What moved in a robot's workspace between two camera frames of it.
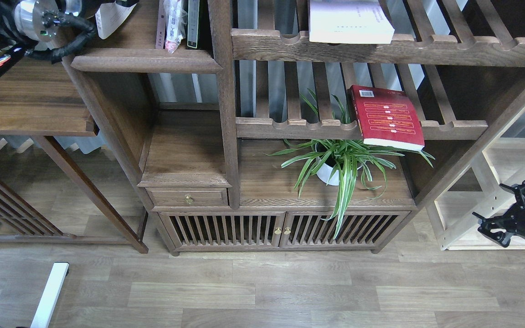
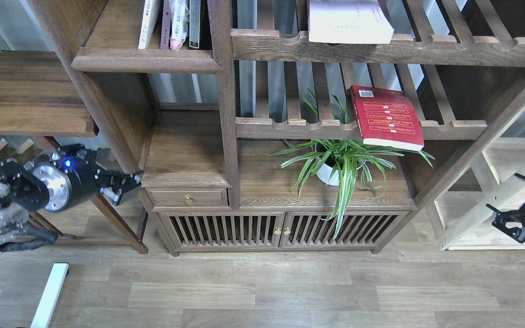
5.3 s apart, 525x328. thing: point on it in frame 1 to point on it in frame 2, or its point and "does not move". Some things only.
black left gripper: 39,20 to 69,178
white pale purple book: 361,22 does not move
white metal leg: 51,295 does not move
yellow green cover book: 110,17 to 151,13
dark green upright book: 193,7 does not move
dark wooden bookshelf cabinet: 261,125 does not move
